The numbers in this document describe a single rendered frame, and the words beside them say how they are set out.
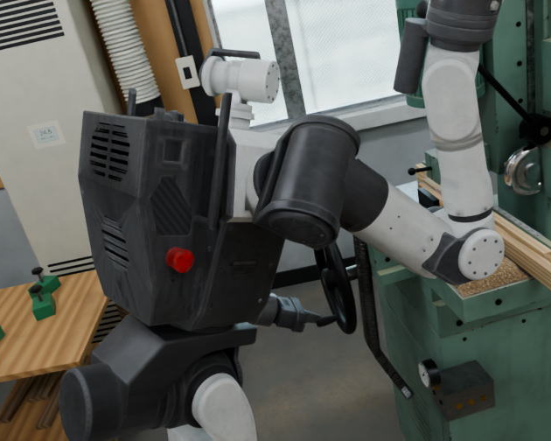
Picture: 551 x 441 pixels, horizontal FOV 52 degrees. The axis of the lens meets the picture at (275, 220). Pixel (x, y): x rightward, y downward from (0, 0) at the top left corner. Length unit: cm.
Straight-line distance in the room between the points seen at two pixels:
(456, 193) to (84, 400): 60
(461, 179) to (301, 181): 26
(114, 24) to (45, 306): 114
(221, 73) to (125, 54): 158
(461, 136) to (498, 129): 61
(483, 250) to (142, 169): 49
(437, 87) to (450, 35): 6
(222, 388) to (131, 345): 16
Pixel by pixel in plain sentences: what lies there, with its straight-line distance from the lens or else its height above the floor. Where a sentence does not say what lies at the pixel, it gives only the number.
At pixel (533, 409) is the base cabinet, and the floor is 40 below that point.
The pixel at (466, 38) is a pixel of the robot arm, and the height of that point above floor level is 143.
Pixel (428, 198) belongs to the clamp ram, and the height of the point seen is 99.
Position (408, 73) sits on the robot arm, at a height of 139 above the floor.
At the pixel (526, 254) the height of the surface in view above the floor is 94.
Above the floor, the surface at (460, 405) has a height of 58.
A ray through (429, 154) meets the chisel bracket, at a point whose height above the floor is 107.
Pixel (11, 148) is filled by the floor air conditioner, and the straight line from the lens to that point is 258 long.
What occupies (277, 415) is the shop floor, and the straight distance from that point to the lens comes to 230.
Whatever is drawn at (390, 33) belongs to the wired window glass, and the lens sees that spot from 276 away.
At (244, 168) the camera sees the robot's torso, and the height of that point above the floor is 132.
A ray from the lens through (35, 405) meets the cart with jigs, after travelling 255.
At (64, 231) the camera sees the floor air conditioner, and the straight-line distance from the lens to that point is 266.
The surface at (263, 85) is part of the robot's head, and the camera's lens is 88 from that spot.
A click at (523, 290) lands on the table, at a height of 88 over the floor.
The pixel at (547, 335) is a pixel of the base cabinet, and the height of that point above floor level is 62.
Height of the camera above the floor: 157
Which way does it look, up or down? 25 degrees down
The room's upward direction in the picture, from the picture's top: 13 degrees counter-clockwise
